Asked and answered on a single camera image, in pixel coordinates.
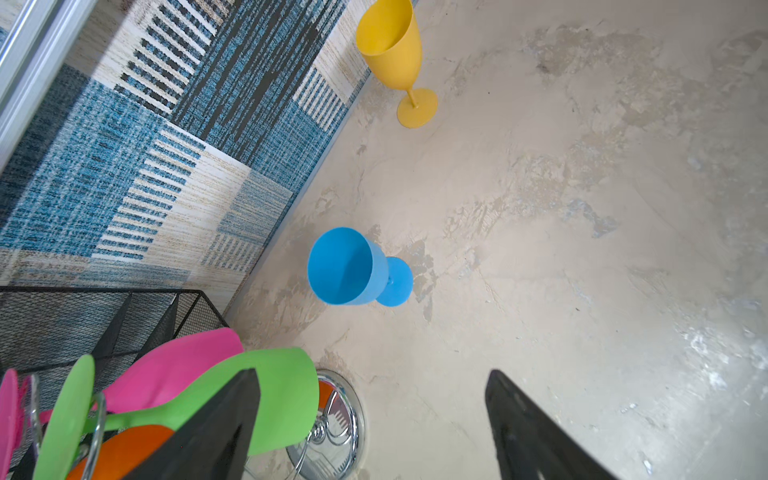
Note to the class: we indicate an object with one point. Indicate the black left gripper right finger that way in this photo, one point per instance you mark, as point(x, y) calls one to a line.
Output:
point(528, 443)

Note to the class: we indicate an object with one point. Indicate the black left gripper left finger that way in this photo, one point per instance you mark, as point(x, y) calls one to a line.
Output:
point(214, 443)

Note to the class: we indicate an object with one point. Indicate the pink plastic wine glass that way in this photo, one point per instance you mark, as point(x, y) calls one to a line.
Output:
point(153, 380)

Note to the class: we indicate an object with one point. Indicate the green plastic wine glass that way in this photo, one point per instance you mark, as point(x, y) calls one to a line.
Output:
point(78, 411)

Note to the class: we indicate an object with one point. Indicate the blue plastic wine glass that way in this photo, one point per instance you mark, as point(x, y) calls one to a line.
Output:
point(346, 268)

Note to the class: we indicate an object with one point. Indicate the yellow plastic wine glass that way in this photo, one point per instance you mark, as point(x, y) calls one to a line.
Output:
point(388, 39)

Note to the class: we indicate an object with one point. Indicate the orange plastic wine glass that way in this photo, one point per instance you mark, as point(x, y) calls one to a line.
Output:
point(122, 453)

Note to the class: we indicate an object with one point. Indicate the chrome wire wine glass rack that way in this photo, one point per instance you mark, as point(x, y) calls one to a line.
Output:
point(320, 424)

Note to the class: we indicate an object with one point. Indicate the black wire shelf rack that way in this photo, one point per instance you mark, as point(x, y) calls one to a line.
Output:
point(49, 328)

